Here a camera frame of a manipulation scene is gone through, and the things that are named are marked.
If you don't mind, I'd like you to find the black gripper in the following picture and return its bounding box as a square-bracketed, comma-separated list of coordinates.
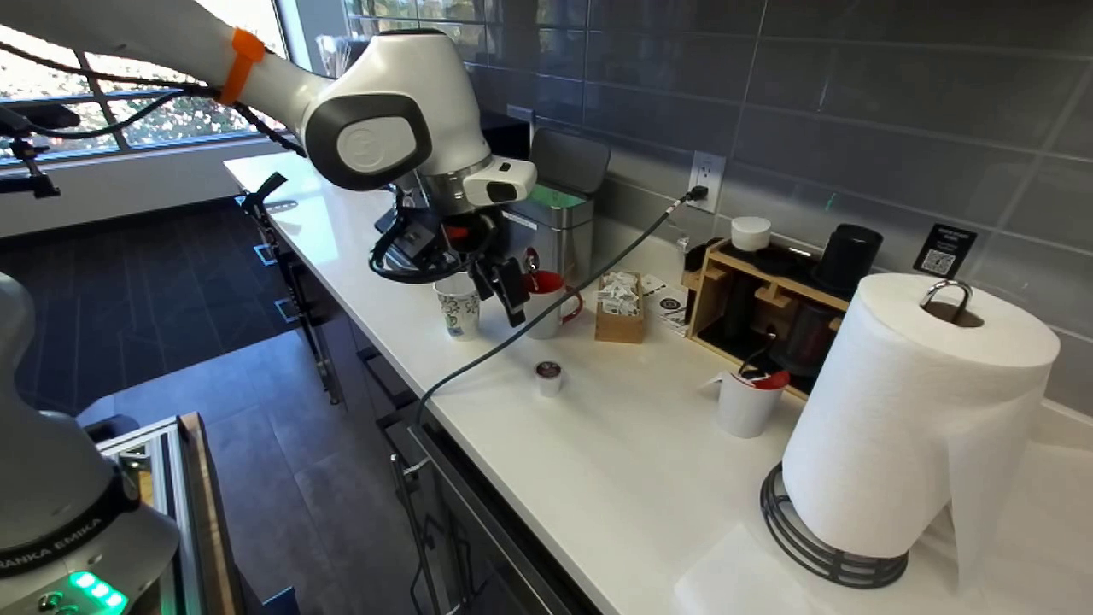
[443, 209, 541, 331]

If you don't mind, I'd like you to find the white coffee capsule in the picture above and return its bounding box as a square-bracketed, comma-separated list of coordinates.
[534, 357, 569, 398]

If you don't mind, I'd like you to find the white printed paper cup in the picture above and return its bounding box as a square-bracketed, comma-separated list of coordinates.
[433, 271, 487, 340]

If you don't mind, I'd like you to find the white cup with red rim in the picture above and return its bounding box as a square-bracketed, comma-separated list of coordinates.
[516, 271, 586, 340]

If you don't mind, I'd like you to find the stainless steel countertop bin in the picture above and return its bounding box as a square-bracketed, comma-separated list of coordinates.
[503, 121, 614, 288]

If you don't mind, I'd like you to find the cardboard box of packets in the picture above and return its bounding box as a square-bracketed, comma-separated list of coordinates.
[592, 271, 666, 344]

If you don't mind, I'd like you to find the dark wood kitchen cabinet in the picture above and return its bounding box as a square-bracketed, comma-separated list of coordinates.
[241, 209, 598, 615]

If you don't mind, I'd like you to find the small white jar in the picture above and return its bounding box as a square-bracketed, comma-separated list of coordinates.
[726, 212, 776, 256]

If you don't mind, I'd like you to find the wooden countertop organizer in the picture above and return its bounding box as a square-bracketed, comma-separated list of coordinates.
[680, 231, 853, 397]

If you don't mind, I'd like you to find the white cup with pens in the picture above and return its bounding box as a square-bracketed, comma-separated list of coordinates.
[714, 357, 793, 441]

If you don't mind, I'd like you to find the white paper towel roll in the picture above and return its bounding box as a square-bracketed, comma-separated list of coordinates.
[779, 271, 1067, 592]

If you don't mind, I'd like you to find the black power cable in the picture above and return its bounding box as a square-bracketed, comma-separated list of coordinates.
[413, 182, 714, 411]

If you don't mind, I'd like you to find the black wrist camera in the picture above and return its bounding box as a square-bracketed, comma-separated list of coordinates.
[365, 200, 469, 288]

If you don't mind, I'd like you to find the white wall outlet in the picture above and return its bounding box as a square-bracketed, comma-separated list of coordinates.
[686, 146, 730, 216]

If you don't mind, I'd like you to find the black countertop camera mount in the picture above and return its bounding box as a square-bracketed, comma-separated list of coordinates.
[231, 167, 300, 222]

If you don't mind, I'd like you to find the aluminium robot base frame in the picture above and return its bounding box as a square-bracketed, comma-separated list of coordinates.
[92, 411, 245, 615]

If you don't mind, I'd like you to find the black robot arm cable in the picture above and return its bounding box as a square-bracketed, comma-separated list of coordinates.
[0, 36, 313, 162]

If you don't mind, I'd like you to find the black wire towel holder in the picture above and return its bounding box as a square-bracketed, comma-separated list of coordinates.
[759, 277, 978, 593]

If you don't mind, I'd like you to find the black framed wall sign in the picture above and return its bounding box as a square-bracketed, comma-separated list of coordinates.
[913, 217, 979, 282]

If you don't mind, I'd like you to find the black camera tripod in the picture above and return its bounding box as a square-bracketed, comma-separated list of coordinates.
[0, 99, 86, 206]

